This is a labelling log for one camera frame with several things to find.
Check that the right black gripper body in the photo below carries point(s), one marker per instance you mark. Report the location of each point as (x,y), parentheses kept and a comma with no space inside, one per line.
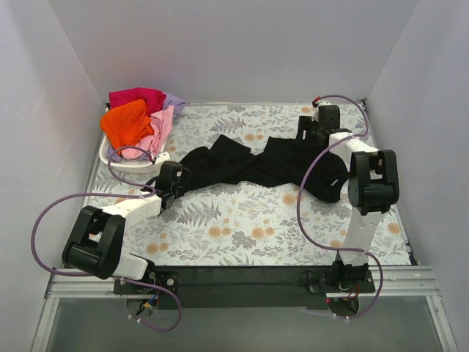
(305,129)

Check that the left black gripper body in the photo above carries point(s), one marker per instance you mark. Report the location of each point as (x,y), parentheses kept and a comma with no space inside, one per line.
(179,177)

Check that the black t shirt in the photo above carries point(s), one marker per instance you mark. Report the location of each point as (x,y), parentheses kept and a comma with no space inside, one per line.
(282,161)

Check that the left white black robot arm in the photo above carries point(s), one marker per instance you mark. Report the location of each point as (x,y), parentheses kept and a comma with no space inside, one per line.
(95,245)

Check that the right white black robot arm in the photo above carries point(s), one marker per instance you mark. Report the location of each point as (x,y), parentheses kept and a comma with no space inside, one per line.
(373,186)

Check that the white plastic laundry basket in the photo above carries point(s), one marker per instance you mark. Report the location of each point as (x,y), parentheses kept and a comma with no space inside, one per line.
(127,166)

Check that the pink t shirt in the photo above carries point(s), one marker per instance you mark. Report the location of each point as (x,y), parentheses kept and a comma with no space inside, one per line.
(161,122)

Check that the floral patterned table mat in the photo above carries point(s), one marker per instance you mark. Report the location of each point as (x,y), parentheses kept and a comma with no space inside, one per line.
(243,224)

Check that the orange t shirt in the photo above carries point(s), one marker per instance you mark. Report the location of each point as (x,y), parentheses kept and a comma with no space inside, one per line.
(127,125)

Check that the lavender t shirt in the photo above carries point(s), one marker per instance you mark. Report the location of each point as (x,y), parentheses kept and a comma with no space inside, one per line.
(177,103)

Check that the magenta t shirt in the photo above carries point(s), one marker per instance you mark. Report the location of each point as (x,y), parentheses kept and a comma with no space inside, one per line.
(153,98)

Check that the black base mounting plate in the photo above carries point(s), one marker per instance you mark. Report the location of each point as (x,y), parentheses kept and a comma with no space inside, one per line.
(254,286)

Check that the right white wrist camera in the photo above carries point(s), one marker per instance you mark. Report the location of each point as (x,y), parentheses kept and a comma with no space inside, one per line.
(316,103)

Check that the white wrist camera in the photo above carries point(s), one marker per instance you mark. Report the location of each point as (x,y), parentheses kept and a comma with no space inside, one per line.
(160,158)
(316,103)

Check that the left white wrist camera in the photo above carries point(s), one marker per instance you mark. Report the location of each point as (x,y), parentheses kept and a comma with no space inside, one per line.
(160,158)

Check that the aluminium frame rail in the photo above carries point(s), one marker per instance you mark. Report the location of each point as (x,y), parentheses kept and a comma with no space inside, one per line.
(397,281)

